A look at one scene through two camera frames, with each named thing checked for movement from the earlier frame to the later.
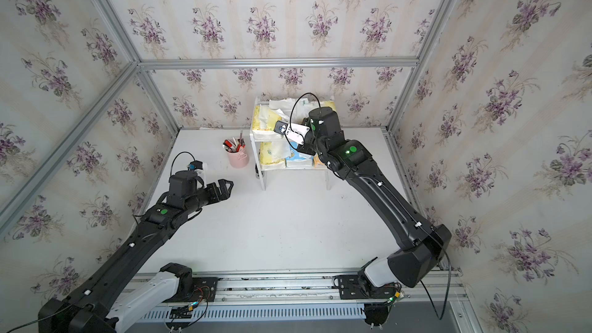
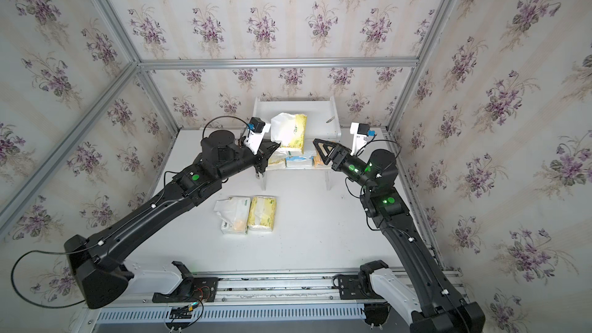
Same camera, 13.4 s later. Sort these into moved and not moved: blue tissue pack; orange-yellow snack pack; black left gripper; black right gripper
Moved: black left gripper; black right gripper
Not moved: blue tissue pack; orange-yellow snack pack
